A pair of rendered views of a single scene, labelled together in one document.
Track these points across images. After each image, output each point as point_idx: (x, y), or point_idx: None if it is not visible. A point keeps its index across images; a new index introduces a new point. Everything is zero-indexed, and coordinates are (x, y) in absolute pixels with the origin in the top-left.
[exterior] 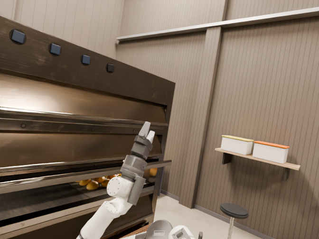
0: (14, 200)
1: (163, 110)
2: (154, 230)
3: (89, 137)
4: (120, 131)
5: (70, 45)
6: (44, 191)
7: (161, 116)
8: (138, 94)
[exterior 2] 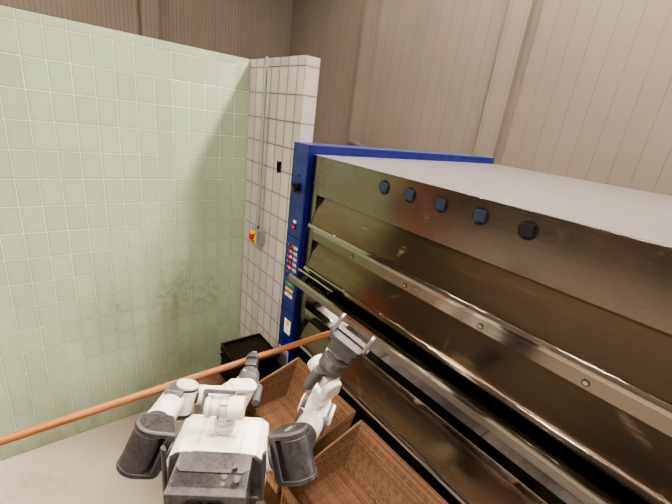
0: None
1: None
2: (295, 425)
3: (481, 337)
4: (541, 360)
5: (460, 197)
6: None
7: None
8: (616, 301)
